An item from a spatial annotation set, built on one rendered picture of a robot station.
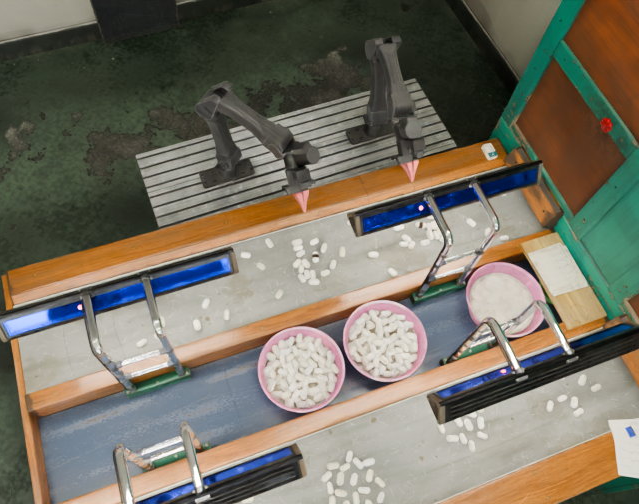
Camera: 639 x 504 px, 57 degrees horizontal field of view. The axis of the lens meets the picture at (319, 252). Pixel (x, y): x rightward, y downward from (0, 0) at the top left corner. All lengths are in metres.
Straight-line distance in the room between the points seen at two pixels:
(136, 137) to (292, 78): 0.93
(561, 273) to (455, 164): 0.54
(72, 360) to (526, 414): 1.40
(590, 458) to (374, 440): 0.64
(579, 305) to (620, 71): 0.75
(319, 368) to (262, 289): 0.32
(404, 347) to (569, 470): 0.59
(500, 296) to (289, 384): 0.77
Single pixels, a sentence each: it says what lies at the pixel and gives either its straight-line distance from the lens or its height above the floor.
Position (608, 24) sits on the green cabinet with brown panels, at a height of 1.42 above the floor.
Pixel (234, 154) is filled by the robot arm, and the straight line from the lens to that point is 2.10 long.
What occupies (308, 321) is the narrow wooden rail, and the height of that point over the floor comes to 0.76.
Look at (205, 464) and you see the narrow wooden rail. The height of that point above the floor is 0.76.
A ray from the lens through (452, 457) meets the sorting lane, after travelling 1.87.
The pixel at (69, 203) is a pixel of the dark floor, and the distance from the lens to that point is 3.12.
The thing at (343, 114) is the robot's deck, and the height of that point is 0.67.
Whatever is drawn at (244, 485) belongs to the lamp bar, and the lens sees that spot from 1.44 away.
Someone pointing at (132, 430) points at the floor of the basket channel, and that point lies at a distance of 1.93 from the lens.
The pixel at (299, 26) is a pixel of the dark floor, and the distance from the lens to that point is 3.76.
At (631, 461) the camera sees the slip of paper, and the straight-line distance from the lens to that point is 2.06.
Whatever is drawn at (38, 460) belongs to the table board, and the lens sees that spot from 1.94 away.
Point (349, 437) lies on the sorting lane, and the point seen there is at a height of 0.74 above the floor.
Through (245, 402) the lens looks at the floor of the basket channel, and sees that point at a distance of 1.90.
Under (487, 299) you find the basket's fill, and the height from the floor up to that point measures 0.73.
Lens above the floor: 2.53
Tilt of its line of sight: 63 degrees down
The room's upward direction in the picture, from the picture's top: 9 degrees clockwise
